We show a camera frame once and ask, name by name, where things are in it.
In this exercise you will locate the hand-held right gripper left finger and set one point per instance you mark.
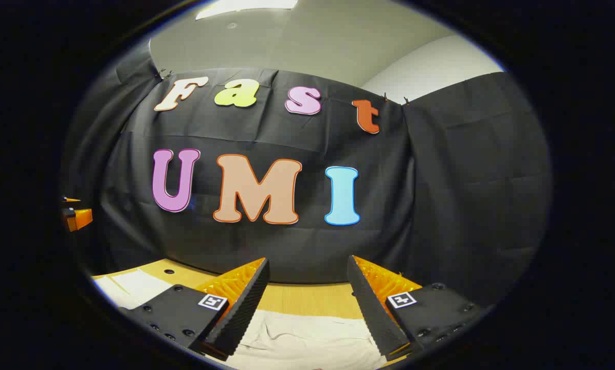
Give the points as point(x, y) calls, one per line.
point(246, 303)

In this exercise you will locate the black backdrop cloth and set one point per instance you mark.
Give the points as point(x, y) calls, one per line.
point(287, 139)

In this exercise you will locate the ceiling light panel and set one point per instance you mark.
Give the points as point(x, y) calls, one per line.
point(246, 6)

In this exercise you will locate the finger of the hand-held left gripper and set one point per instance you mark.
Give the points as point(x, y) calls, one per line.
point(81, 218)

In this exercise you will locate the white jeans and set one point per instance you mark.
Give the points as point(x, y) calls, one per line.
point(307, 339)

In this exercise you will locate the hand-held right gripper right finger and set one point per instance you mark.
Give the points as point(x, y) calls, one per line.
point(372, 308)

